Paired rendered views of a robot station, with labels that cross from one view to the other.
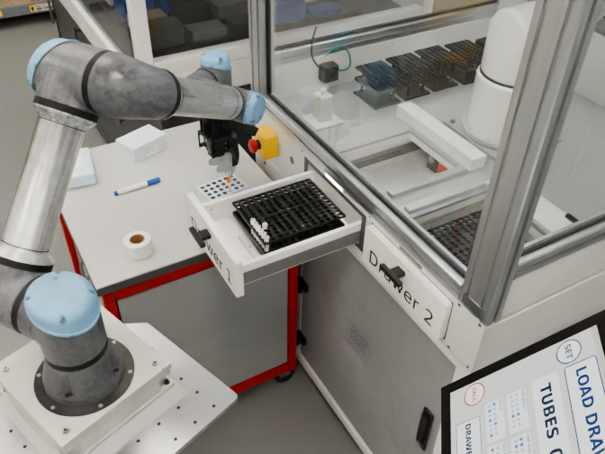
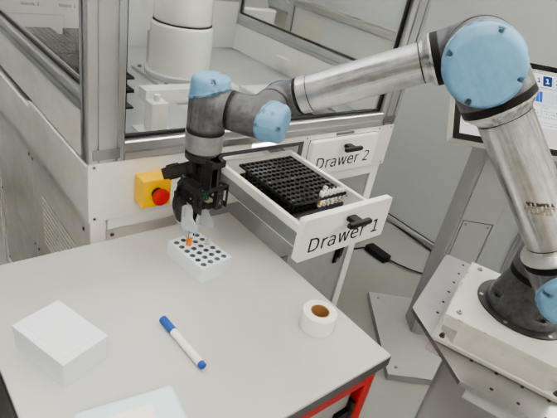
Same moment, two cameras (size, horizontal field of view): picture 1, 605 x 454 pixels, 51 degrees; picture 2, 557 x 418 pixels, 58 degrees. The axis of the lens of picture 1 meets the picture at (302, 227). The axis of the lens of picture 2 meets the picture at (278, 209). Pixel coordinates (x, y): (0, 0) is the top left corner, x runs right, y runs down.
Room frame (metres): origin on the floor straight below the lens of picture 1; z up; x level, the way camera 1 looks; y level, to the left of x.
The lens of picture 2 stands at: (1.52, 1.15, 1.44)
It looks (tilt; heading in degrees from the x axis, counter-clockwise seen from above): 29 degrees down; 256
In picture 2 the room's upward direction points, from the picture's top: 12 degrees clockwise
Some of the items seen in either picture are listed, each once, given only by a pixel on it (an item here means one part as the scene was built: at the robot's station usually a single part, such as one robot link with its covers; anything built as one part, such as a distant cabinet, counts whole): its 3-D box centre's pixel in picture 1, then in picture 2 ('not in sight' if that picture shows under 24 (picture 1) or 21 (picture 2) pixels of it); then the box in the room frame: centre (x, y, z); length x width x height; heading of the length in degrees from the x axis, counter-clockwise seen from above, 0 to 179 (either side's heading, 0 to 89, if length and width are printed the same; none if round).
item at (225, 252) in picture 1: (213, 242); (344, 226); (1.13, 0.21, 0.87); 0.29 x 0.02 x 0.11; 31
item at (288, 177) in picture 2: (288, 218); (289, 188); (1.23, 0.04, 0.87); 0.22 x 0.18 x 0.06; 121
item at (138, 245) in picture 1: (138, 245); (317, 318); (1.22, 0.42, 0.78); 0.07 x 0.07 x 0.04
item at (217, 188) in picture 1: (222, 192); (199, 255); (1.45, 0.23, 0.78); 0.12 x 0.08 x 0.04; 129
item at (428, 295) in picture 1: (403, 279); (342, 153); (1.02, -0.23, 0.87); 0.29 x 0.02 x 0.11; 31
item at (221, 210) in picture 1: (291, 219); (287, 188); (1.23, 0.03, 0.86); 0.40 x 0.26 x 0.06; 121
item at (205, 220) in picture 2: (225, 167); (204, 219); (1.45, 0.22, 0.87); 0.06 x 0.03 x 0.09; 128
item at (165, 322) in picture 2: (137, 186); (181, 341); (1.48, 0.48, 0.77); 0.14 x 0.02 x 0.02; 124
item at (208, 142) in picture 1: (218, 131); (202, 179); (1.46, 0.23, 0.97); 0.09 x 0.08 x 0.12; 128
